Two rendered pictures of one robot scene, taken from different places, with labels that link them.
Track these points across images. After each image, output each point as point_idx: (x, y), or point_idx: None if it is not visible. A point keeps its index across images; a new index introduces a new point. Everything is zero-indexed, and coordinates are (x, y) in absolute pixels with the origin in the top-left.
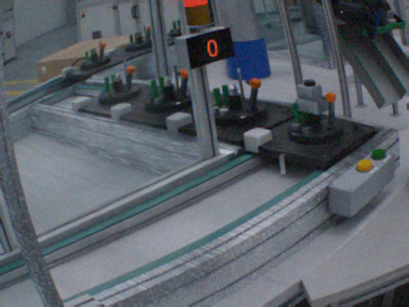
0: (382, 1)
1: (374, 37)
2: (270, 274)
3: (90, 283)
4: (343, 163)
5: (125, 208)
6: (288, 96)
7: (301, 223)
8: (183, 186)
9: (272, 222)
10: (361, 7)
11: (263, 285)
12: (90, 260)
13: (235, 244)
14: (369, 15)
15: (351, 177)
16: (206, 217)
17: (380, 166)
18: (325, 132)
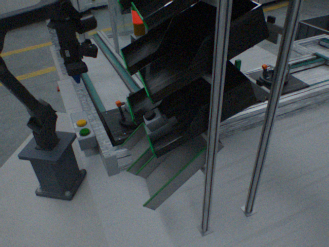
0: (67, 64)
1: (76, 82)
2: (79, 108)
3: (95, 70)
4: (96, 119)
5: (129, 75)
6: (299, 171)
7: (83, 107)
8: (134, 86)
9: (78, 93)
10: (59, 52)
11: (74, 105)
12: (109, 71)
13: (75, 85)
14: (64, 62)
15: (79, 117)
16: (116, 93)
17: (75, 129)
18: None
